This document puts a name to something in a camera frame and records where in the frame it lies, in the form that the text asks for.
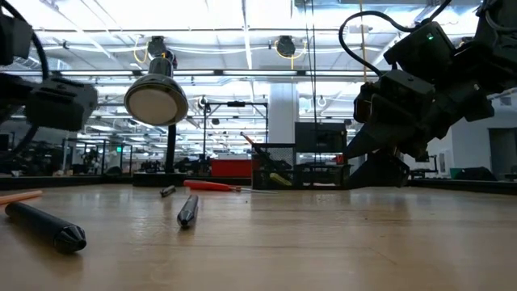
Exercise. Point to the green bin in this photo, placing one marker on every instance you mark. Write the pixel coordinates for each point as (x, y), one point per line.
(454, 174)

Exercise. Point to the orange pencil pink eraser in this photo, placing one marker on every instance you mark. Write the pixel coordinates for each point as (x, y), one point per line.
(246, 137)
(20, 197)

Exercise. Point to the metal desk lamp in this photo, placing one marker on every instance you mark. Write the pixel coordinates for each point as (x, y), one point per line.
(155, 101)

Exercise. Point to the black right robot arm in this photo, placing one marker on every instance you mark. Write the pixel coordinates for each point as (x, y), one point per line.
(501, 48)

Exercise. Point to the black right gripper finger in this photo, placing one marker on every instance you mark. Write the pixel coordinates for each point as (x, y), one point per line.
(383, 141)
(383, 174)

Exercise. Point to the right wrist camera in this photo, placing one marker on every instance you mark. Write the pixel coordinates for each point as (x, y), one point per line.
(396, 101)

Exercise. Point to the black camera rig frame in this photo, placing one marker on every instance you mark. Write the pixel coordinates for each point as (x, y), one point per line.
(236, 104)

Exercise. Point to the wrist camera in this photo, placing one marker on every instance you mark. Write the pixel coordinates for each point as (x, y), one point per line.
(396, 101)
(60, 105)

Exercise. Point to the black computer tower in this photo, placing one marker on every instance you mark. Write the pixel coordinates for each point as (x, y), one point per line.
(321, 137)

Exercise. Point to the black bag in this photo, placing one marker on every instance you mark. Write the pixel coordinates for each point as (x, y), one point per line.
(476, 174)

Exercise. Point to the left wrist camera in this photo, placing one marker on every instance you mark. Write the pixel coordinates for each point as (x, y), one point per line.
(60, 105)

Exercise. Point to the black mesh desk organizer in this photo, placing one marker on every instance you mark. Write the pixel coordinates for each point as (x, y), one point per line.
(262, 161)

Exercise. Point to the red storage cabinet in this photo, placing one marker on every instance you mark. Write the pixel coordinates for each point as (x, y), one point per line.
(232, 167)

